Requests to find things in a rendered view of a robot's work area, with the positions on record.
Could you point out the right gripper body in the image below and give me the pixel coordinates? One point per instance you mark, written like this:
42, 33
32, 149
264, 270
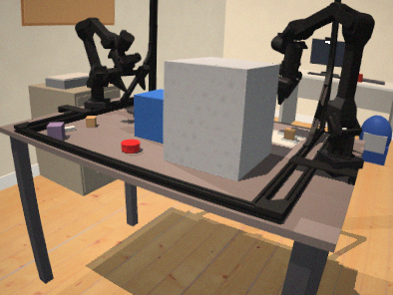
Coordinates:
107, 78

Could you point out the blue box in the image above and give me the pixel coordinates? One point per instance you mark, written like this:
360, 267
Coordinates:
149, 115

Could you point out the purple cube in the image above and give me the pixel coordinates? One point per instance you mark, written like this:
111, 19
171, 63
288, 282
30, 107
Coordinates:
56, 130

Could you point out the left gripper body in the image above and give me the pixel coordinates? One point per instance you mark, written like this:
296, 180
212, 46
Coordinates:
290, 69

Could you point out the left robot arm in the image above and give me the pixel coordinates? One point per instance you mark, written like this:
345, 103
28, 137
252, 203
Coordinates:
357, 29

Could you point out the small tan wooden block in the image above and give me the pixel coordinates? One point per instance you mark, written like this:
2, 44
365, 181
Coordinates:
91, 121
289, 134

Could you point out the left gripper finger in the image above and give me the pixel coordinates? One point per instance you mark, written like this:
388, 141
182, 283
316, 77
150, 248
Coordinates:
293, 87
281, 95

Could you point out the white square marker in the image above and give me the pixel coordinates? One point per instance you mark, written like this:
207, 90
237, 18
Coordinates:
278, 139

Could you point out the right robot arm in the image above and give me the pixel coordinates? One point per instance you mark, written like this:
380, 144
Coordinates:
118, 44

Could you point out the red disk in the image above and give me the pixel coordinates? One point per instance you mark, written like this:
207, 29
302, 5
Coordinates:
130, 146

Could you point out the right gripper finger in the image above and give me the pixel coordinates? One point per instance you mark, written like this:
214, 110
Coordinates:
118, 82
141, 79

